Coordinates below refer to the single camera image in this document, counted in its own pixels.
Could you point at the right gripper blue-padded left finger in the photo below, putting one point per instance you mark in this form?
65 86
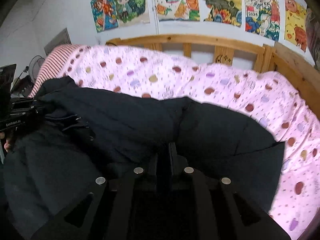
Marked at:
103 210

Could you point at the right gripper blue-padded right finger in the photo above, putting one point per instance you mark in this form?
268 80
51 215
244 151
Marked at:
209 208

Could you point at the black winter jacket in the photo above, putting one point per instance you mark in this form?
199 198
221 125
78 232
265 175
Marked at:
86 133

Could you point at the operator hand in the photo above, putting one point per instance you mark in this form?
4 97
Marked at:
7 145

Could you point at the standing electric fan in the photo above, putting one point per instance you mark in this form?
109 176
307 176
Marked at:
23 84

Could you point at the red checkered pillow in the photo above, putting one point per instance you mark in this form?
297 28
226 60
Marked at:
53 64

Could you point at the pink apple-print quilt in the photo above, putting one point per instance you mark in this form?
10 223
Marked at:
267 98

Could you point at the mermaid girl drawing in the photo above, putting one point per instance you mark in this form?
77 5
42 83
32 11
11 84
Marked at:
104 15

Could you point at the blond boy drawing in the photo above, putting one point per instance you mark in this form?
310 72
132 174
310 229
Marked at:
131 12

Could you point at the oranges and cup drawing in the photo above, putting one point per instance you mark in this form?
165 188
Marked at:
177 10

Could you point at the red 2024 festive drawing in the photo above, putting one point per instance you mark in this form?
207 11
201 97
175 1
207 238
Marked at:
263 18

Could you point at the landscape dinosaur drawing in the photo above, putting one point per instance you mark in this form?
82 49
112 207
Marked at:
224 11

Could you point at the bagged bedding bundle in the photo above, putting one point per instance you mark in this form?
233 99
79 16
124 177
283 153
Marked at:
312 36

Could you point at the yellow bear drawing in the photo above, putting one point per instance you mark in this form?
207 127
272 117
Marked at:
295 31

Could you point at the wooden bed frame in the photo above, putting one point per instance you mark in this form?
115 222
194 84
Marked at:
301 74

